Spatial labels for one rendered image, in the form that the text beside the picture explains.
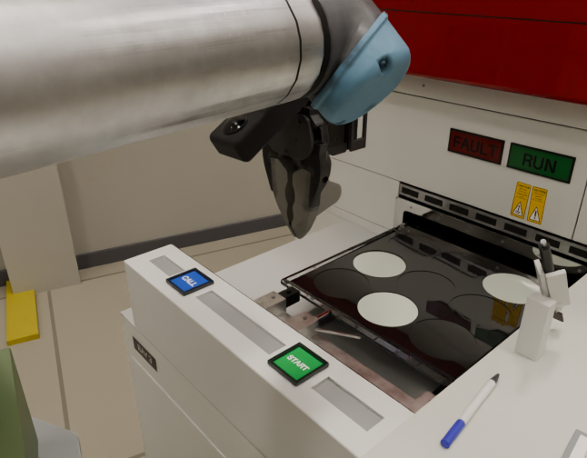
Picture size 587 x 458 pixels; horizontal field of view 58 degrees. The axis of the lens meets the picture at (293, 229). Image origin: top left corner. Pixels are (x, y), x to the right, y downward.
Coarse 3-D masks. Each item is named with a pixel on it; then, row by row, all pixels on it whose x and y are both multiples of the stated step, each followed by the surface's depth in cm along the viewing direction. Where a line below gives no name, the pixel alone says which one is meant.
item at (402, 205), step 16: (400, 208) 122; (416, 208) 118; (432, 208) 115; (448, 224) 113; (464, 224) 110; (480, 224) 108; (496, 240) 105; (512, 240) 102; (528, 256) 101; (560, 256) 96; (576, 272) 95
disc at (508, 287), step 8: (488, 280) 97; (496, 280) 97; (504, 280) 97; (512, 280) 97; (520, 280) 97; (528, 280) 97; (488, 288) 95; (496, 288) 95; (504, 288) 95; (512, 288) 95; (520, 288) 95; (528, 288) 95; (536, 288) 95; (496, 296) 92; (504, 296) 92; (512, 296) 92; (520, 296) 92
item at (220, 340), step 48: (144, 288) 88; (192, 336) 79; (240, 336) 73; (288, 336) 73; (240, 384) 71; (288, 384) 64; (336, 384) 65; (288, 432) 65; (336, 432) 58; (384, 432) 58
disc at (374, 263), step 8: (360, 256) 105; (368, 256) 105; (376, 256) 105; (384, 256) 105; (392, 256) 105; (360, 264) 102; (368, 264) 102; (376, 264) 102; (384, 264) 102; (392, 264) 102; (400, 264) 102; (368, 272) 99; (376, 272) 99; (384, 272) 99; (392, 272) 99; (400, 272) 99
